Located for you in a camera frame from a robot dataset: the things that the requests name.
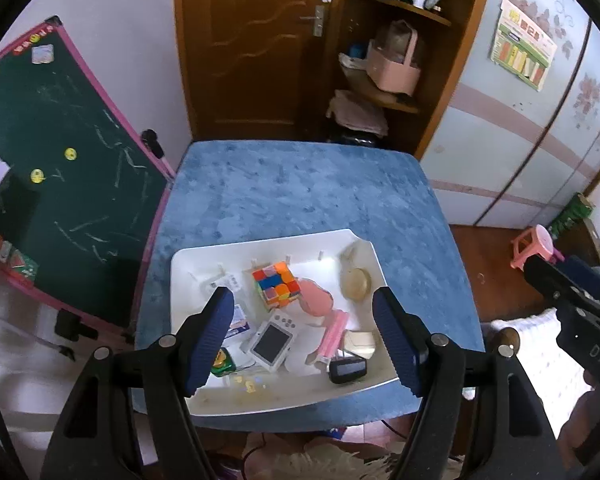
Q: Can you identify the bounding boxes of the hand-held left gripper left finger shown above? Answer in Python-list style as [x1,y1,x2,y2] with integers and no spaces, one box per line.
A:
[40,286,236,480]

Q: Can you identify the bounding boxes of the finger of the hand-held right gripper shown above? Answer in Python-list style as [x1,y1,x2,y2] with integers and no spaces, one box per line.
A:
[525,256,588,311]
[562,255,600,306]

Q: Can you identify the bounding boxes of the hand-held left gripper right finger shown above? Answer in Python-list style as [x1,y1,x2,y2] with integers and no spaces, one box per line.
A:
[371,287,566,480]

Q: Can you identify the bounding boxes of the green gold small bottle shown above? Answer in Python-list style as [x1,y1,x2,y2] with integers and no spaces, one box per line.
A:
[211,347,237,377]

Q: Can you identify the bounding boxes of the clear plastic box with label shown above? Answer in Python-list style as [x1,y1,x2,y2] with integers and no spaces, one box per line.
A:
[227,302,254,339]

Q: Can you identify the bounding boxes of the beige block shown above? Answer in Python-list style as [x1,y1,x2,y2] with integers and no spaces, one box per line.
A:
[342,329,377,361]

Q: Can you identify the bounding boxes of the small black block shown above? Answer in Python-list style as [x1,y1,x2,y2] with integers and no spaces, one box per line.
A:
[328,355,368,385]

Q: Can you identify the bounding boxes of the clear packet of small picks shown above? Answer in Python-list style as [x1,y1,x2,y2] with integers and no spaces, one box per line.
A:
[229,365,267,397]

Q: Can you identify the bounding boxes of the small white box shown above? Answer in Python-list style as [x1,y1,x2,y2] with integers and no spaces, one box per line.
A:
[202,270,246,297]

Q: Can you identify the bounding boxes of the pink stick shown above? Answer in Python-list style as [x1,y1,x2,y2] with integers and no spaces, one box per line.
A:
[307,310,350,367]

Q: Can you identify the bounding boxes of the round yellow soap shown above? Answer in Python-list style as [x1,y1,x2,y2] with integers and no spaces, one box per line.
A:
[341,266,372,303]

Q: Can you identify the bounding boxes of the white handheld game console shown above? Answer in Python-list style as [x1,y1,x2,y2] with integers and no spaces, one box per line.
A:
[247,311,311,373]

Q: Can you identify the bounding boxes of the multicoloured puzzle cube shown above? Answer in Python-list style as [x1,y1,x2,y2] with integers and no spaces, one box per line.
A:
[251,261,302,311]

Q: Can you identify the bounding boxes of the round pink case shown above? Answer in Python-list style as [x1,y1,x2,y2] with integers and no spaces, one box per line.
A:
[297,280,335,317]

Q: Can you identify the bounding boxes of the white plastic tray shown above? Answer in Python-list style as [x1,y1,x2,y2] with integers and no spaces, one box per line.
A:
[170,229,398,417]

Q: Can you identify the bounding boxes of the pink plastic stool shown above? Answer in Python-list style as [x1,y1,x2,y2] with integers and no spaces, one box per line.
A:
[511,225,563,273]

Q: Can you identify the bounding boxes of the white textured blanket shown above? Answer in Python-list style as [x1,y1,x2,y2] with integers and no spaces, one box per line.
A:
[480,310,586,436]

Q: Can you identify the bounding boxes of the green packet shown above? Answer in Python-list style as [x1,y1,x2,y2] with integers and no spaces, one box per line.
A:
[550,192,596,241]

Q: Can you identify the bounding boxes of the round wooden knob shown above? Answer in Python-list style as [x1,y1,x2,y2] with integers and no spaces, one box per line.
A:
[490,327,521,356]

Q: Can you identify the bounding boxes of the beige shaggy rug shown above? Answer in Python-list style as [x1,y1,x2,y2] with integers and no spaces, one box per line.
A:
[275,440,411,480]

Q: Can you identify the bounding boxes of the pale floral wardrobe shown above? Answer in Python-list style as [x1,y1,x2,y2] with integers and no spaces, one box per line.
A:
[420,0,600,228]

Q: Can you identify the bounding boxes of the blue plush table cover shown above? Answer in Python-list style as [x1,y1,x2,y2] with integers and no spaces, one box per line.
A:
[134,140,486,433]

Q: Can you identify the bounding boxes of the pink-framed green chalkboard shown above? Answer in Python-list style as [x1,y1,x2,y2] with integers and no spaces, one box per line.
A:
[0,16,177,321]

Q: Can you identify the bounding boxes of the black chalkboard knob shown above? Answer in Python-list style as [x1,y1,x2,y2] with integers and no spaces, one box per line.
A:
[141,130,167,161]

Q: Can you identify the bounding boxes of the black bag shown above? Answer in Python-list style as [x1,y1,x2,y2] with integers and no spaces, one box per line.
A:
[327,127,381,148]

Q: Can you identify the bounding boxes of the coloured magnet shapes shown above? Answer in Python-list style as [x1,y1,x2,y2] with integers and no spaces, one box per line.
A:
[0,232,38,281]

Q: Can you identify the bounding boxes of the folded pink cloth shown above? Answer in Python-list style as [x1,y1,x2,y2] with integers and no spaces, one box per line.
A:
[327,90,388,136]

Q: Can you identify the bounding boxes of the brown wooden shelf cabinet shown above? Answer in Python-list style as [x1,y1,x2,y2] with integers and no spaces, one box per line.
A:
[325,0,496,161]

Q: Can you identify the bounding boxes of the pink storage basket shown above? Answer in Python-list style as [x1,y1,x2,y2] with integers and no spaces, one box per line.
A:
[366,20,422,96]

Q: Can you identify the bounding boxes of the brown wooden door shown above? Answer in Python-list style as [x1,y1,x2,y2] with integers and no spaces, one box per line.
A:
[174,0,353,143]

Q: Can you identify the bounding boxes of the wall poster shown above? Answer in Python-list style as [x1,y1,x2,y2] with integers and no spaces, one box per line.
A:
[490,0,558,92]

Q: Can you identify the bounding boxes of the silver door handle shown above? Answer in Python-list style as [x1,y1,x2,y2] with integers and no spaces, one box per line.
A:
[300,5,326,37]

